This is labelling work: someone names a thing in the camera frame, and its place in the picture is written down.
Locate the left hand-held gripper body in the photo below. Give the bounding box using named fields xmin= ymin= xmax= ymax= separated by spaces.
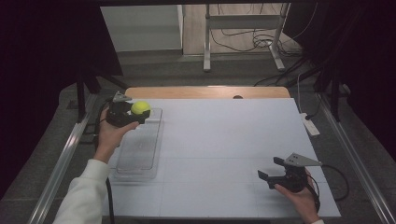
xmin=106 ymin=91 xmax=140 ymax=128

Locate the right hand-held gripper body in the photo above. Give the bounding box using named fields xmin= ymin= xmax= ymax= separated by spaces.
xmin=266 ymin=152 xmax=323 ymax=193

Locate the yellow tennis ball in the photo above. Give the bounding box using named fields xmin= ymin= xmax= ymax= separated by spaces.
xmin=130 ymin=100 xmax=152 ymax=117

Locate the clear plastic container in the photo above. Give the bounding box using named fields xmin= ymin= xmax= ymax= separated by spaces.
xmin=111 ymin=107 xmax=164 ymax=181

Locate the person's left hand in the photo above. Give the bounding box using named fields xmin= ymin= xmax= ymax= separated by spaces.
xmin=92 ymin=106 xmax=140 ymax=164

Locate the person's right hand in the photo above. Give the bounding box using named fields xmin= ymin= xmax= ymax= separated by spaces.
xmin=274 ymin=169 xmax=321 ymax=223

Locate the black metal stand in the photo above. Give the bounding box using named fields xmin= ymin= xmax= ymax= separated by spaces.
xmin=74 ymin=69 xmax=130 ymax=124
xmin=312 ymin=62 xmax=344 ymax=122

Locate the white table cover board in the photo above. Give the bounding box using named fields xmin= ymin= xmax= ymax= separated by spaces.
xmin=102 ymin=98 xmax=342 ymax=218

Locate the white power strip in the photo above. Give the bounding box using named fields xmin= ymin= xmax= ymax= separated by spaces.
xmin=299 ymin=112 xmax=321 ymax=137

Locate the white cabinet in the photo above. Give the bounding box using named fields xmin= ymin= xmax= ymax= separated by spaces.
xmin=100 ymin=4 xmax=185 ymax=53

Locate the dark curtain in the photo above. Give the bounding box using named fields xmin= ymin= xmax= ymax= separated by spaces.
xmin=284 ymin=0 xmax=396 ymax=153
xmin=0 ymin=0 xmax=123 ymax=200

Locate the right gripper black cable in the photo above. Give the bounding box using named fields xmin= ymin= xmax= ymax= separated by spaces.
xmin=306 ymin=163 xmax=350 ymax=213

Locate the aluminium floor rail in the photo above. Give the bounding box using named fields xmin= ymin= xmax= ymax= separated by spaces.
xmin=317 ymin=92 xmax=396 ymax=224
xmin=27 ymin=92 xmax=99 ymax=224

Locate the white cable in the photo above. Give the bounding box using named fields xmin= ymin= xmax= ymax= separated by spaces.
xmin=296 ymin=73 xmax=305 ymax=115

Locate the grey metal desk frame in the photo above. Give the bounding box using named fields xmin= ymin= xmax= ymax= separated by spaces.
xmin=203 ymin=3 xmax=291 ymax=73

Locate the bundle of black floor cables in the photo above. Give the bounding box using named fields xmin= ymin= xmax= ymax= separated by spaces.
xmin=209 ymin=3 xmax=312 ymax=88

